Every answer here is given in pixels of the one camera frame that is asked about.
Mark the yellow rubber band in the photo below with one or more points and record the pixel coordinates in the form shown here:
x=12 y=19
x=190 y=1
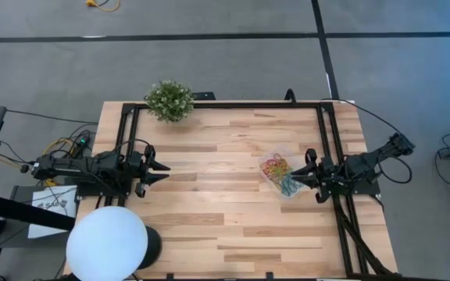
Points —
x=272 y=173

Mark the red rubber band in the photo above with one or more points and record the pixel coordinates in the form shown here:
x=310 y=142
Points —
x=272 y=160

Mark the black bracket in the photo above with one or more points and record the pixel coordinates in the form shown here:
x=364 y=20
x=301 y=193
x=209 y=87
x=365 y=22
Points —
x=205 y=96

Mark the black power strip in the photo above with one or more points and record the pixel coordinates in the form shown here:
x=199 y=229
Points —
x=79 y=142

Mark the black curved connector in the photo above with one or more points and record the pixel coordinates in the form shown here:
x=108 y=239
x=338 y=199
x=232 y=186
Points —
x=289 y=97

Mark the green potted plant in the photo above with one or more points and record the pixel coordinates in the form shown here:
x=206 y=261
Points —
x=170 y=101

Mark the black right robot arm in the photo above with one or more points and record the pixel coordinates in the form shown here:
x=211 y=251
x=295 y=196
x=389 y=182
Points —
x=365 y=162

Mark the white globe lamp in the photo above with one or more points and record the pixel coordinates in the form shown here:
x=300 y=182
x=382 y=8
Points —
x=108 y=246

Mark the black aluminium table frame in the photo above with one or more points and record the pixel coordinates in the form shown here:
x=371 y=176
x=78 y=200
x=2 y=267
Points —
x=248 y=105

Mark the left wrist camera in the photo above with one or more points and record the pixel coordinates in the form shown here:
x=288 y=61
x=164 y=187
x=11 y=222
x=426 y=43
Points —
x=140 y=190

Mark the white printed paper sheet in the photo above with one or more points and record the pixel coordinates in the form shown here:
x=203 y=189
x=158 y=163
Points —
x=65 y=195

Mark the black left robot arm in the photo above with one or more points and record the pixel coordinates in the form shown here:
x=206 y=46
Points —
x=72 y=168

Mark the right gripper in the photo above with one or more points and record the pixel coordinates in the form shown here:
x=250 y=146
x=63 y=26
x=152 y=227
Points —
x=326 y=173

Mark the black beam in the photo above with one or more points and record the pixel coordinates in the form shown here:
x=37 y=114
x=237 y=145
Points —
x=14 y=208

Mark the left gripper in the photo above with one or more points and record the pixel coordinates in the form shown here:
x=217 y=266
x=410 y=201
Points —
x=139 y=168

